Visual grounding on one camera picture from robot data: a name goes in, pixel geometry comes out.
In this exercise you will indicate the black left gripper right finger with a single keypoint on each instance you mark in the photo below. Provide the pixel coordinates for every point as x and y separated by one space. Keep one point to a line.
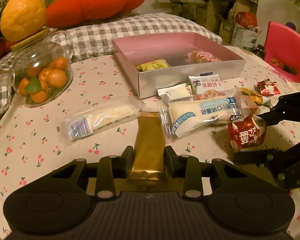
185 167

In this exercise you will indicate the red white shopping bag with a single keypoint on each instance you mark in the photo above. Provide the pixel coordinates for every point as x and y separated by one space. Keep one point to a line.
246 31

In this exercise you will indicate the clear white cake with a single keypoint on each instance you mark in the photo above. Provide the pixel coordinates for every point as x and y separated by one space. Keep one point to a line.
101 117

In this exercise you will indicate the white cream wafer packet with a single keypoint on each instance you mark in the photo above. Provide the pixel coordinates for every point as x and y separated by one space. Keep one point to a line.
175 93

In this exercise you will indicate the orange cracker packet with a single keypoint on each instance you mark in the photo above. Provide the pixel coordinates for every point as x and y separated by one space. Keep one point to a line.
254 95

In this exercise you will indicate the large orange citrus fruit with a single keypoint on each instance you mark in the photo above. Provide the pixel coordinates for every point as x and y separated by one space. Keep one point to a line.
22 18

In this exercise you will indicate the red tomato plush cushion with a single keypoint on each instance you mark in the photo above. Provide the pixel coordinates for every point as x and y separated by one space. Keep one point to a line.
69 13

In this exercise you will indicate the white blue bread packet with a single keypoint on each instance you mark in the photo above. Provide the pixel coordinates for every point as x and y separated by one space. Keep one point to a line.
182 117

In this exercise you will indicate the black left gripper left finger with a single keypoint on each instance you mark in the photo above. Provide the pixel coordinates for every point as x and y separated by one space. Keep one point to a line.
110 168

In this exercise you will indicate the pink plastic chair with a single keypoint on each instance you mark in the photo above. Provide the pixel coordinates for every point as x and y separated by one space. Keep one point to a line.
282 50

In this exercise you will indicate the grey checkered quilt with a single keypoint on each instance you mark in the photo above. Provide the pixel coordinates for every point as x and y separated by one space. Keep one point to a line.
96 40

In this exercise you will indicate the yellow snack packet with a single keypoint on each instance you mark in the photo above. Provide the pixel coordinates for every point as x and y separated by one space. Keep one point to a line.
153 65

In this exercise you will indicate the cherry print tablecloth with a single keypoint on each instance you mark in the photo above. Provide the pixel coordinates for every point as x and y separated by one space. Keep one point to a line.
31 147

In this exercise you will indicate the pink peach oolong snack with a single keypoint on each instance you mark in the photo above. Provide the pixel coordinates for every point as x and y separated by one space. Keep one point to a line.
200 56

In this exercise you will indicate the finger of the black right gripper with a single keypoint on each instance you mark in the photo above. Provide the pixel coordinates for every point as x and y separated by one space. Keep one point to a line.
269 157
274 116

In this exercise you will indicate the small red candy packet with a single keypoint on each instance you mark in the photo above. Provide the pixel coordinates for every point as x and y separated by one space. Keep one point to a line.
268 88

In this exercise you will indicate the red white snack packet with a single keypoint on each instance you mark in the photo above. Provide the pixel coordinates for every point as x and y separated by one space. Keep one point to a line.
246 133

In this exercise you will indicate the gold foil snack bar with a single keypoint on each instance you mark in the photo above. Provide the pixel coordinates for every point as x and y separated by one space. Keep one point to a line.
148 163

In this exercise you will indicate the pink silver cardboard box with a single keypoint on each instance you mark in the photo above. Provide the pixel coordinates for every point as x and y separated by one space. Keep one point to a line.
132 51

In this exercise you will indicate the jam biscuit packet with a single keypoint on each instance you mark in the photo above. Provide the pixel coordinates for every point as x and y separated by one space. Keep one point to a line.
206 83

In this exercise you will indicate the glass jar with kumquats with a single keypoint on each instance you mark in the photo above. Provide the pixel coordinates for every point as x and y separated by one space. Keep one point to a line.
42 66

